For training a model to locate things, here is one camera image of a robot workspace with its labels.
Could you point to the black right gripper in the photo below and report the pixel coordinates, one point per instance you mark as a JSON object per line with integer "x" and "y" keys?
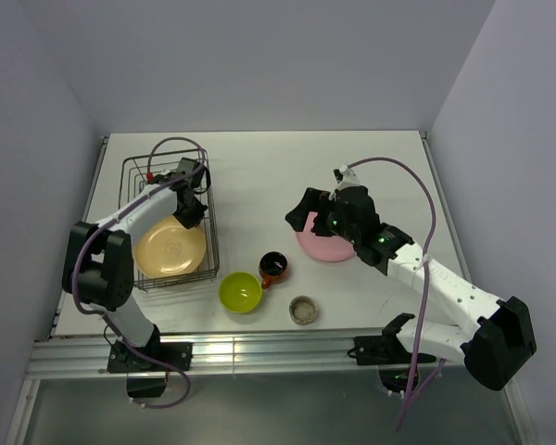
{"x": 314, "y": 200}

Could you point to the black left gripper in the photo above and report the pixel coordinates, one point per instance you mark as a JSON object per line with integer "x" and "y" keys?
{"x": 194, "y": 219}

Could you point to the yellow plastic plate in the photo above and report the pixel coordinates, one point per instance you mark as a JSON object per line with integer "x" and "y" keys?
{"x": 169, "y": 249}

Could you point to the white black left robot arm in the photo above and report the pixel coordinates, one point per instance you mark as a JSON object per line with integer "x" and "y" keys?
{"x": 99, "y": 270}

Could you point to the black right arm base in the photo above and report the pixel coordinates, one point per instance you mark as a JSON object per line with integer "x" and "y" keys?
{"x": 378, "y": 350}

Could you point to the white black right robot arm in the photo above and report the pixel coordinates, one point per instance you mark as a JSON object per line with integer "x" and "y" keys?
{"x": 492, "y": 337}

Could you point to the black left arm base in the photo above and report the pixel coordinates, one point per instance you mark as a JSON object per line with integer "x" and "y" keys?
{"x": 122, "y": 361}

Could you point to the small speckled beige dish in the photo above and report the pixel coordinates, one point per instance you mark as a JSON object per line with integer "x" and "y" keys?
{"x": 303, "y": 310}

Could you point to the pink plastic plate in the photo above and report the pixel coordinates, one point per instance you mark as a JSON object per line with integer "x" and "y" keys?
{"x": 321, "y": 248}

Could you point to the orange mug dark inside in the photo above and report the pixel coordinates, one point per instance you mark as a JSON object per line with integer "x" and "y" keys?
{"x": 273, "y": 268}

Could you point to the lime green bowl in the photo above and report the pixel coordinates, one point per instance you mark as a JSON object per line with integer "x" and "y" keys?
{"x": 240, "y": 292}

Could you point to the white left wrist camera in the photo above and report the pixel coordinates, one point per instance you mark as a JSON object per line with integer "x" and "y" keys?
{"x": 159, "y": 178}

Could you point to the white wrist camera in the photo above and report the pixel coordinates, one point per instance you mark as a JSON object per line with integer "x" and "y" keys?
{"x": 345, "y": 177}
{"x": 159, "y": 178}

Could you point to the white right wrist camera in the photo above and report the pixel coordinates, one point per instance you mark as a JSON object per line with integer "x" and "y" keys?
{"x": 345, "y": 177}

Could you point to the black wire dish rack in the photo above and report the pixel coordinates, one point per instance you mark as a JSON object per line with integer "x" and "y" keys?
{"x": 132, "y": 183}

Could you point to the aluminium mounting rail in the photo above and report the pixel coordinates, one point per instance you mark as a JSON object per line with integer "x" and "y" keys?
{"x": 236, "y": 354}

